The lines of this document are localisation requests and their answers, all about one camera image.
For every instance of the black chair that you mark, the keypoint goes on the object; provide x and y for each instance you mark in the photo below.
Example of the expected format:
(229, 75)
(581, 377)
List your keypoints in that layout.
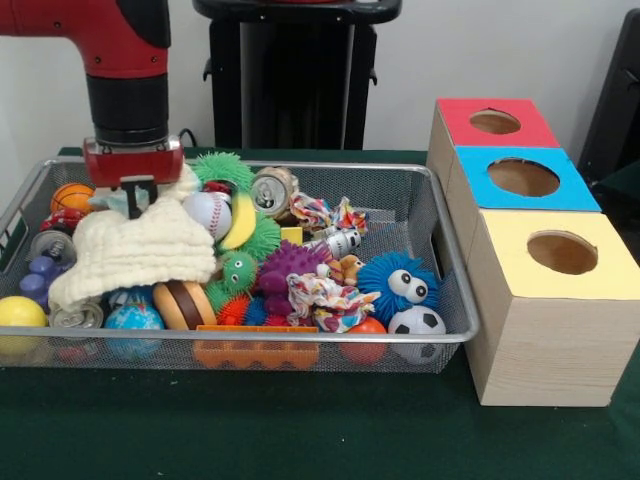
(615, 100)

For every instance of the purple spiky toy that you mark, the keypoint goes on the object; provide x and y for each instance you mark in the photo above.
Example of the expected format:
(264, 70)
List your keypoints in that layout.
(290, 265)

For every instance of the orange basketball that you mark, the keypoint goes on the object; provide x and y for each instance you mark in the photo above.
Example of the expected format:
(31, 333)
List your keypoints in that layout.
(70, 197)

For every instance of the mint green cloth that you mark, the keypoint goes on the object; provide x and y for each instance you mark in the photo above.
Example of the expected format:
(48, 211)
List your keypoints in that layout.
(112, 201)

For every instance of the crushed drink can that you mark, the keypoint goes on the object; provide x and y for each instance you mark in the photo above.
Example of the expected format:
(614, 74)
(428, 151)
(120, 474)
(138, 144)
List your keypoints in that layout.
(272, 192)

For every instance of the wooden box with three holes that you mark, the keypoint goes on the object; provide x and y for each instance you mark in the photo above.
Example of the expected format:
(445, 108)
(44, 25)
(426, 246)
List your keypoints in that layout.
(545, 350)

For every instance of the dark green table cloth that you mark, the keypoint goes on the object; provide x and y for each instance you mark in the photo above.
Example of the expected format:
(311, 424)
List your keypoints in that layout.
(300, 425)
(625, 185)

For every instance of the green puffer ball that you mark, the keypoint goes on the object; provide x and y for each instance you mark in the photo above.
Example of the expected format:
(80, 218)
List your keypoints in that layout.
(222, 167)

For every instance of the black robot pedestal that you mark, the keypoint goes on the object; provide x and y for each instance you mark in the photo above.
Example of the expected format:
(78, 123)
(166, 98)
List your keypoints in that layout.
(295, 75)

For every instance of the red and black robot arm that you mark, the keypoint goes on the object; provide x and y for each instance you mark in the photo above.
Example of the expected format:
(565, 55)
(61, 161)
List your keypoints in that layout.
(125, 90)

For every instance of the soccer ball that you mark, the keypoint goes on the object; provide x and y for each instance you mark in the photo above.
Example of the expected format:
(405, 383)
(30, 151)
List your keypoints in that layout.
(417, 325)

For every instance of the toy hamburger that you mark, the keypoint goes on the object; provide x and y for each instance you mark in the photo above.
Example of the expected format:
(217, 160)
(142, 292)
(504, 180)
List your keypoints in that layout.
(182, 305)

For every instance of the blue puffer ball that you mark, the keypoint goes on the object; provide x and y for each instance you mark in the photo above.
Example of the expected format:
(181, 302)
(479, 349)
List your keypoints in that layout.
(380, 277)

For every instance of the cream waffle cloth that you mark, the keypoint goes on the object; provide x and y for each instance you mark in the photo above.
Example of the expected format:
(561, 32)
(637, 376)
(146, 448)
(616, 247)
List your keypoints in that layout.
(150, 245)

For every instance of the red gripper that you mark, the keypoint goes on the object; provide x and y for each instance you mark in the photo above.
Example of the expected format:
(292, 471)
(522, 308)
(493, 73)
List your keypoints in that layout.
(132, 165)

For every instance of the white baseball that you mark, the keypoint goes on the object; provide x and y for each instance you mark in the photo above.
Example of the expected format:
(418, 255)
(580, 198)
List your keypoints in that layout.
(210, 212)

